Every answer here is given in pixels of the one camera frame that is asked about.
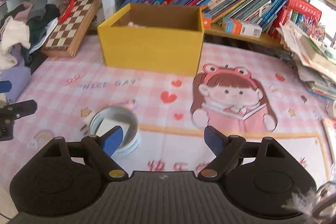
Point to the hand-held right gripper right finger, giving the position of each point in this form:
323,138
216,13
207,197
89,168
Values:
215,141

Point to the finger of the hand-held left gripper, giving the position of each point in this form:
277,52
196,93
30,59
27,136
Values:
21,108
5,87

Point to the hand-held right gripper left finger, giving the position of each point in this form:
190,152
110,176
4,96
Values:
113,142

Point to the white tape roll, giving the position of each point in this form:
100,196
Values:
130,146

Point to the small white charger cube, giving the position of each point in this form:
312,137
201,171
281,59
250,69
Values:
85,128

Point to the yellow cardboard box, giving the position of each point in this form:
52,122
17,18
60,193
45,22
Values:
149,48

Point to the pink checked desktop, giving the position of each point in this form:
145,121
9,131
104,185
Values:
157,113

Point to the lavender garment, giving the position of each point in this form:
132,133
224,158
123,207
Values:
18,77

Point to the beige garment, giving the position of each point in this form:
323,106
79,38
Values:
14,35

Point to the dark green garment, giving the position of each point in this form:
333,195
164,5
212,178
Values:
42,19

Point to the mauve garment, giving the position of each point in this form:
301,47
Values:
22,10

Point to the grey garment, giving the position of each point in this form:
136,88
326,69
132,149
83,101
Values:
38,5

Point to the wooden chessboard box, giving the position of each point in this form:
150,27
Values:
71,27

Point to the red tassel ornament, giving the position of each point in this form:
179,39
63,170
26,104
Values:
65,12

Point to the white fluffy trim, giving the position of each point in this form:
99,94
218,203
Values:
302,203

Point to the orange and blue carton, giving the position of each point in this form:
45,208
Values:
241,27

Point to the stack of papers and books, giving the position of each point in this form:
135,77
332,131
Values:
309,56

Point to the red thick dictionary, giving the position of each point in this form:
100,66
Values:
302,7

